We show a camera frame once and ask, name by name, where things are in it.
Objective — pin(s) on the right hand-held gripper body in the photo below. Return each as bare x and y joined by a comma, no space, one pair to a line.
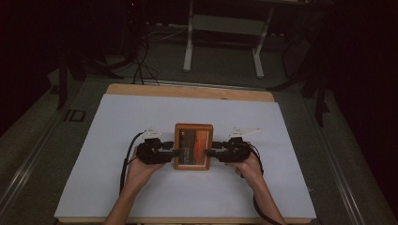
237,151

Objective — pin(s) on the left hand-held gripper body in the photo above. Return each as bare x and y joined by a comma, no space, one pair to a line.
150,153

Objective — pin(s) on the wooden photo frame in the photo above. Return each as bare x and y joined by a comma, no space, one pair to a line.
193,146

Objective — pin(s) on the person's right hand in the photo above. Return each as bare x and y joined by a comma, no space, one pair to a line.
252,170

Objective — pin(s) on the person's left hand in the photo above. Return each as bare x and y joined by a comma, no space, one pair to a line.
140,175

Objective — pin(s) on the white table mat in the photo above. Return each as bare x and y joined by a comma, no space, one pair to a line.
175,193

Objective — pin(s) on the wooden table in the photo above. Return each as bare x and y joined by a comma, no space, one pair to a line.
187,91

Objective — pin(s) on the metal floor strip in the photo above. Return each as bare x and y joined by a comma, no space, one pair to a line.
203,84

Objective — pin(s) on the black metal stand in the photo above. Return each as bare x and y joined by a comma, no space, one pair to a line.
319,87
62,78

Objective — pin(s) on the black floor bracket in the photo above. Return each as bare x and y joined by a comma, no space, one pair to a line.
75,115

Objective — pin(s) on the metal floor rail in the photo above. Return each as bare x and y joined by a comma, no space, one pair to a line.
28,165
341,168

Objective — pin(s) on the white metal desk frame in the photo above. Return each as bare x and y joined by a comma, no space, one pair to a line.
225,25

